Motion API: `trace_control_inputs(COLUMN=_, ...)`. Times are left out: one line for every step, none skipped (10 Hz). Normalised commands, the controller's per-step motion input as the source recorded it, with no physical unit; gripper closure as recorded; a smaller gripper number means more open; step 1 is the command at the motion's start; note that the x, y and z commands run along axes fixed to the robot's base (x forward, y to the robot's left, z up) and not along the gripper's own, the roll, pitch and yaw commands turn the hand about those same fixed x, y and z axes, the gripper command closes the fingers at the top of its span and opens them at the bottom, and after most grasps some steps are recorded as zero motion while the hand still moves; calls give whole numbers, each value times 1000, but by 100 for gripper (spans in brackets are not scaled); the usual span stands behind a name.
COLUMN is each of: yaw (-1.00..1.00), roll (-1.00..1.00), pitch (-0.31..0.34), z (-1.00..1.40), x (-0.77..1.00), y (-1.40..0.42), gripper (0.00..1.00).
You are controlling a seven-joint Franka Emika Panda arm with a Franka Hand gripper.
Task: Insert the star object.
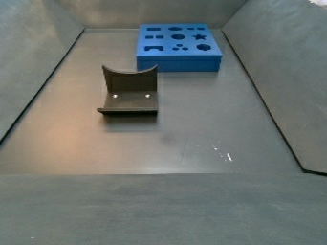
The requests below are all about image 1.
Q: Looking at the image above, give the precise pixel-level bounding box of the black curved plastic stand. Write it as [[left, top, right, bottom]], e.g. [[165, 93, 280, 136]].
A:
[[97, 66, 158, 115]]

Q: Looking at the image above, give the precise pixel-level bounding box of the blue shape sorter block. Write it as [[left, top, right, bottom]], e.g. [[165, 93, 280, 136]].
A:
[[134, 23, 222, 72]]

